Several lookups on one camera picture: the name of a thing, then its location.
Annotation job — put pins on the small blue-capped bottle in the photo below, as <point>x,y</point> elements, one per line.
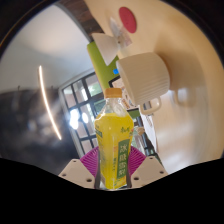
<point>115,71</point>

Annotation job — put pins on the long curved ceiling light strip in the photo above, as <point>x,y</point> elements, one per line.
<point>46,100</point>

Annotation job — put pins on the white ribbed mug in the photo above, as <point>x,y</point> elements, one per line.
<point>143,76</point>

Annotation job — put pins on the black-framed tablet with pictures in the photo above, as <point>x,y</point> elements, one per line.
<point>126,99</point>

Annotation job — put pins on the green upholstered bench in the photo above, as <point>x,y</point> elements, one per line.
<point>100,71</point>

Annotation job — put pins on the flat round red coaster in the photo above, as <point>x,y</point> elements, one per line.
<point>128,20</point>

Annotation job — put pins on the yellow drink bottle orange cap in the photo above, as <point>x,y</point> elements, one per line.
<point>111,140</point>

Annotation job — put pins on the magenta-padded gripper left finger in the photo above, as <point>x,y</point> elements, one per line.
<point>76,172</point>

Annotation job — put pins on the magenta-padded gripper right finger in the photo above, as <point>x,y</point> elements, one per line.
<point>149,171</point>

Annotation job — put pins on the clear plastic wrapper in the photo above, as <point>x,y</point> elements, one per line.
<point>120,33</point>

